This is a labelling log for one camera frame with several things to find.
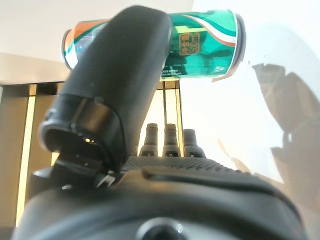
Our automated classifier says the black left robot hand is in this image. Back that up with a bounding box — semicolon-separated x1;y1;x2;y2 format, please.
11;5;307;240

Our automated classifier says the green drink can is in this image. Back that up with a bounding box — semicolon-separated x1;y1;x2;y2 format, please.
61;9;247;79

